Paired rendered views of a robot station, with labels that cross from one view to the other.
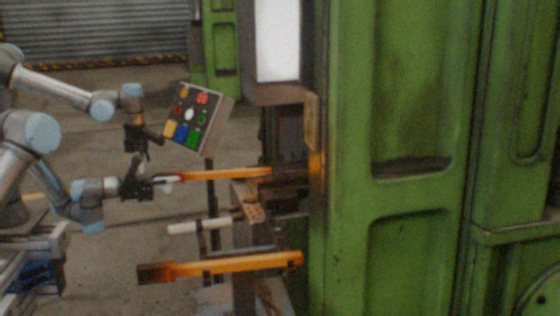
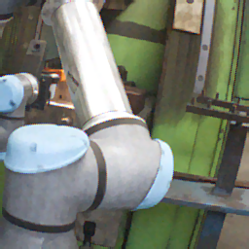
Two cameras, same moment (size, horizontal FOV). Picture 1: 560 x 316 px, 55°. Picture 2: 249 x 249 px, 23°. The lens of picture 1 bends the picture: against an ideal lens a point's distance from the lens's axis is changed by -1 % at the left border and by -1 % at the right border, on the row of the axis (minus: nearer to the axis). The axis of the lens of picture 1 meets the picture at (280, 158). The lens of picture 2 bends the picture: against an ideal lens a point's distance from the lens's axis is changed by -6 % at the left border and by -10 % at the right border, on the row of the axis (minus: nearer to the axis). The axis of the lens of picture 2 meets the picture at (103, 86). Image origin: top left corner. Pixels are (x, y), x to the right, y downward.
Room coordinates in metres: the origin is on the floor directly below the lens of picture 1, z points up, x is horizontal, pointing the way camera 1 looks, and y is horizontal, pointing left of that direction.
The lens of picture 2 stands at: (0.90, 1.77, 1.24)
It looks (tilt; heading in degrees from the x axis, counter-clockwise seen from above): 8 degrees down; 297
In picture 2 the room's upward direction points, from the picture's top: 9 degrees clockwise
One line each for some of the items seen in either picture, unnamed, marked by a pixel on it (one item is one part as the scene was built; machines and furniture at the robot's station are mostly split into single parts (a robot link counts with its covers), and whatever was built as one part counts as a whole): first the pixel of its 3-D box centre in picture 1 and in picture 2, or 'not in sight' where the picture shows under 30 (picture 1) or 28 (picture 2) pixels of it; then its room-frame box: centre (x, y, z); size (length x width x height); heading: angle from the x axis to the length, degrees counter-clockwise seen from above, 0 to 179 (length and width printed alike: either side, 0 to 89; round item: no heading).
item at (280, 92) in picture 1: (304, 82); not in sight; (1.92, -0.09, 1.32); 0.42 x 0.20 x 0.10; 106
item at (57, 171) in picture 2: not in sight; (47, 172); (1.35, 1.02, 0.98); 0.13 x 0.12 x 0.14; 58
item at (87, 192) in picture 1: (88, 190); (10, 94); (1.69, 0.66, 1.01); 0.11 x 0.08 x 0.09; 106
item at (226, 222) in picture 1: (216, 223); not in sight; (2.17, 0.29, 0.62); 0.44 x 0.05 x 0.05; 106
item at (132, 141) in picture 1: (136, 137); not in sight; (2.06, 0.58, 1.07); 0.09 x 0.08 x 0.12; 92
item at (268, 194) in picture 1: (279, 200); (128, 99); (1.71, 0.00, 0.95); 0.12 x 0.08 x 0.06; 106
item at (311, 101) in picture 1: (312, 120); (189, 6); (1.60, -0.10, 1.27); 0.09 x 0.02 x 0.17; 16
